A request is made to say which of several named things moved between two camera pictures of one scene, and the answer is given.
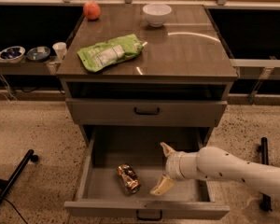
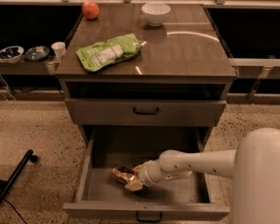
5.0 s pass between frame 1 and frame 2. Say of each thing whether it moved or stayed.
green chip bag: stayed
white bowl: stayed
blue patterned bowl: stayed
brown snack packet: moved
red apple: stayed
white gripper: moved
